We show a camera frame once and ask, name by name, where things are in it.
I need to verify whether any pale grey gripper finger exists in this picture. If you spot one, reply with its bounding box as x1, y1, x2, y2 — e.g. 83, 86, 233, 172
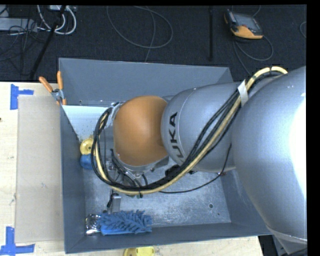
110, 194, 123, 214

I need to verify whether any blue fuzzy duster cloth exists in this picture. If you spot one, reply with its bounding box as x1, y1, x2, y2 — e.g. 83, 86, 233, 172
96, 209, 154, 236

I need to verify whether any clear glass thing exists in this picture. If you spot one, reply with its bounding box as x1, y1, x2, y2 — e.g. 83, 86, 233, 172
85, 213, 104, 236

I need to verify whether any blue round toy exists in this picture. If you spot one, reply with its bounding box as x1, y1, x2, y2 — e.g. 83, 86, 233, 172
79, 153, 98, 171

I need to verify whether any grey metal bin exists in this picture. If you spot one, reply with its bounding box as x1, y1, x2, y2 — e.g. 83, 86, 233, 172
57, 57, 274, 255

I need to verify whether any yellow round toy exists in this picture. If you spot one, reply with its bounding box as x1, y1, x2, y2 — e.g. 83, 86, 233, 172
79, 138, 95, 156

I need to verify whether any pale flat board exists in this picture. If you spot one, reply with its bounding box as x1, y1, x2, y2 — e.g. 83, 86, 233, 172
14, 94, 66, 244

